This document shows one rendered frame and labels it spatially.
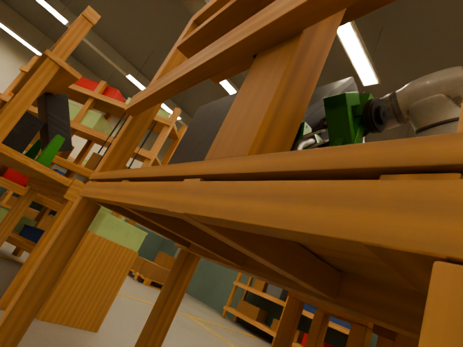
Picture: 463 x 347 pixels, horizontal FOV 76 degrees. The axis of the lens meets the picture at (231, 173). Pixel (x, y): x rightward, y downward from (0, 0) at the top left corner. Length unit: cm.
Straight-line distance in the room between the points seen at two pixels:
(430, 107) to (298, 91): 34
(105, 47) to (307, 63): 789
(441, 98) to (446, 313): 63
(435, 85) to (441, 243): 60
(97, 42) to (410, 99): 792
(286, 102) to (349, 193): 30
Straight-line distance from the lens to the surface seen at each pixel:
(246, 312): 727
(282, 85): 60
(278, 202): 40
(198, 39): 135
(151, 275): 687
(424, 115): 85
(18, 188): 400
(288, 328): 132
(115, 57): 846
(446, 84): 85
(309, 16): 67
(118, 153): 147
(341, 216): 34
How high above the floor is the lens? 68
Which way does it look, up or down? 19 degrees up
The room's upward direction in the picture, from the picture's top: 25 degrees clockwise
